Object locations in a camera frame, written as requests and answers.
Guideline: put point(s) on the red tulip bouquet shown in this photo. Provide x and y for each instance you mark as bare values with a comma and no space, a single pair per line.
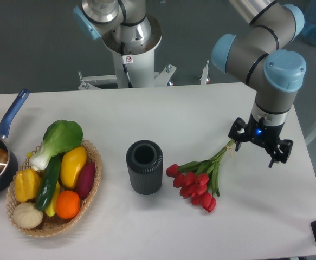
199,180

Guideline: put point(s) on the green cucumber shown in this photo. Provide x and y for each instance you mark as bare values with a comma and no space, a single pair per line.
48,183

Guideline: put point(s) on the yellow banana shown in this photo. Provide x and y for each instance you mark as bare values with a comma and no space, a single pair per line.
51,208

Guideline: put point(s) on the dark grey ribbed vase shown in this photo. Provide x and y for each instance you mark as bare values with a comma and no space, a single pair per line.
144,160

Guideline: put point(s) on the woven wicker basket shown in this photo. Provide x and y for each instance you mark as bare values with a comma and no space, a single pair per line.
51,226

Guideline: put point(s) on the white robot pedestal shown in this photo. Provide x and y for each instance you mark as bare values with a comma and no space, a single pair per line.
133,54

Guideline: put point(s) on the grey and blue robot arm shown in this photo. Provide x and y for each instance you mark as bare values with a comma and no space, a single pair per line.
258,60

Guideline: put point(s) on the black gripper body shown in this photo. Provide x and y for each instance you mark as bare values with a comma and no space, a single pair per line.
263,129

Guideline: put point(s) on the yellow bell pepper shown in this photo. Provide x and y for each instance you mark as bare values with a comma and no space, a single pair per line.
27,184

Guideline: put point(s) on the orange fruit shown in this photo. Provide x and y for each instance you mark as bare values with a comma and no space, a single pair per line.
68,204

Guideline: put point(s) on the white steamed bun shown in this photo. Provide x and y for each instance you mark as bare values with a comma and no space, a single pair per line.
26,216

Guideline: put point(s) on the blue saucepan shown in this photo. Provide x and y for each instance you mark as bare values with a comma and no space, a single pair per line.
8,161

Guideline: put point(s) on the purple sweet potato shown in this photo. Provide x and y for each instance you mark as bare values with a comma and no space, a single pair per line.
86,180

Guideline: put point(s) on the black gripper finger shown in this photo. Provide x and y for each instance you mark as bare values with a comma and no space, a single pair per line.
238,132
279,151

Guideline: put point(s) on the yellow mango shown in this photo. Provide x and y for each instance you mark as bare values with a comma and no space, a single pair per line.
71,166

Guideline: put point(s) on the green bok choy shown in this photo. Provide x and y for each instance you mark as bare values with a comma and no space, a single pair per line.
61,136

